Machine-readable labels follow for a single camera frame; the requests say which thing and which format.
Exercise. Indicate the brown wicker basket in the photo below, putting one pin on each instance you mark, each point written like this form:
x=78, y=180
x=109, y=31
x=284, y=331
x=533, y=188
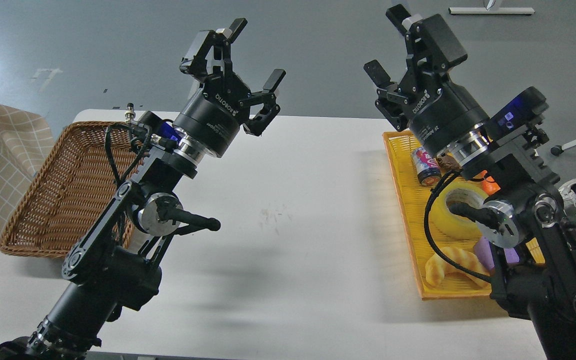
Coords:
x=72, y=188

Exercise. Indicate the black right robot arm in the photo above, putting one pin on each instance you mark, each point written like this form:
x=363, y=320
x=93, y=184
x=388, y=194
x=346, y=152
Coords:
x=532, y=242

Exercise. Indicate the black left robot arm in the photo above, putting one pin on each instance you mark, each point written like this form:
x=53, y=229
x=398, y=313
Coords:
x=116, y=263

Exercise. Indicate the toy carrot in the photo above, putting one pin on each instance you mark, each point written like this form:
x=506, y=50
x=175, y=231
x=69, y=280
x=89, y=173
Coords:
x=487, y=183

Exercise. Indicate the yellow plastic basket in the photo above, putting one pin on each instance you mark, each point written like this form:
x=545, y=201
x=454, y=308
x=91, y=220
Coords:
x=412, y=199

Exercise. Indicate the yellow tape roll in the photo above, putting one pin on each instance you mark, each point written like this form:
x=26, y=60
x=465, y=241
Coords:
x=451, y=225

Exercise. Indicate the purple foam cube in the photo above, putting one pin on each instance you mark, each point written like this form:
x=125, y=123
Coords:
x=483, y=253

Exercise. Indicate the brown toy animal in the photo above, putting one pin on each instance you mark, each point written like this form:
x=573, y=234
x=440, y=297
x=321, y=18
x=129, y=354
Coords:
x=448, y=162

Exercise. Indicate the small soda can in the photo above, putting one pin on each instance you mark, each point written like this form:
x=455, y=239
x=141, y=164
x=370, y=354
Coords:
x=428, y=171

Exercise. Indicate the white sneaker foot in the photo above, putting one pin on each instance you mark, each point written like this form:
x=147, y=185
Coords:
x=568, y=194

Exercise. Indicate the white furniture base bar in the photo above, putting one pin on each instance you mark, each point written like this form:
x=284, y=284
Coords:
x=519, y=11

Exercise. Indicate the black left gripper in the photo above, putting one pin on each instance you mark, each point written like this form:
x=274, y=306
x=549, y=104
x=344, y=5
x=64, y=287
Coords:
x=214, y=114

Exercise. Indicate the toy croissant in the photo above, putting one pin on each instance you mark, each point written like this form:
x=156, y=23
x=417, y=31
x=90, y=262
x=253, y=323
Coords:
x=437, y=268

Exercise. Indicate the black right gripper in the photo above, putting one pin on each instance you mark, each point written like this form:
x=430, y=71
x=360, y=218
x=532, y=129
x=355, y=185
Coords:
x=426, y=101

